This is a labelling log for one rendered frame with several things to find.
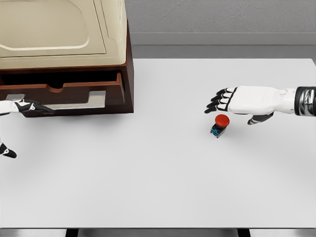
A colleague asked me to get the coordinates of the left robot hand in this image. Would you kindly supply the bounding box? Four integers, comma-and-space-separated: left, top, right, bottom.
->
0, 98, 55, 159

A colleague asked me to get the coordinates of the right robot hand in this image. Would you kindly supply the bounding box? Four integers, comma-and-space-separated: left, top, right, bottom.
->
204, 85, 278, 125

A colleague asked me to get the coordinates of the brown drawer with silver handle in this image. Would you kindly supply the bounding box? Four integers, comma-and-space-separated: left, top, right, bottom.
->
0, 72, 127, 118

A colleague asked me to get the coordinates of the brown cabinet with cream top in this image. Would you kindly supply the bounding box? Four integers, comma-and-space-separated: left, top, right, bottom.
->
0, 0, 135, 118

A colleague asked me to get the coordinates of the red button switch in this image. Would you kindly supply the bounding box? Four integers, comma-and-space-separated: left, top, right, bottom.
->
209, 114, 231, 139

